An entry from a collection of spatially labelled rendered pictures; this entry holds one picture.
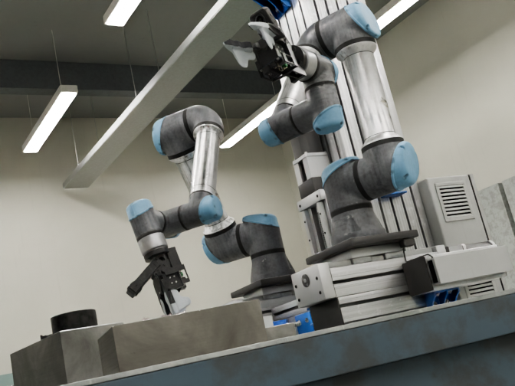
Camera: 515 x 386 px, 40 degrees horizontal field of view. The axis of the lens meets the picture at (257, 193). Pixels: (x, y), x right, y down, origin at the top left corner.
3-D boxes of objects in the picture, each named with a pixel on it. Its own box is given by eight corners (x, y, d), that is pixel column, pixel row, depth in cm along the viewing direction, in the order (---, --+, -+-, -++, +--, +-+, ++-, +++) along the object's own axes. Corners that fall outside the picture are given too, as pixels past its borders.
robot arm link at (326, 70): (345, 85, 171) (336, 53, 173) (322, 76, 162) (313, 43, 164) (318, 97, 175) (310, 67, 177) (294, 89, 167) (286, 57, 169)
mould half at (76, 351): (230, 365, 164) (221, 318, 166) (300, 348, 144) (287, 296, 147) (17, 412, 133) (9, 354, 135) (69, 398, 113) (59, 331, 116)
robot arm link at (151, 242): (139, 237, 188) (136, 248, 195) (145, 252, 186) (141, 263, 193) (165, 230, 191) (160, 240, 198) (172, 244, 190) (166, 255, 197)
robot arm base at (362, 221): (365, 247, 199) (357, 214, 201) (398, 233, 186) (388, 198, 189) (322, 253, 192) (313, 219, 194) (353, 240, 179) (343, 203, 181)
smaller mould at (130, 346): (237, 359, 107) (227, 314, 108) (270, 350, 93) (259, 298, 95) (105, 388, 99) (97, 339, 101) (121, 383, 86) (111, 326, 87)
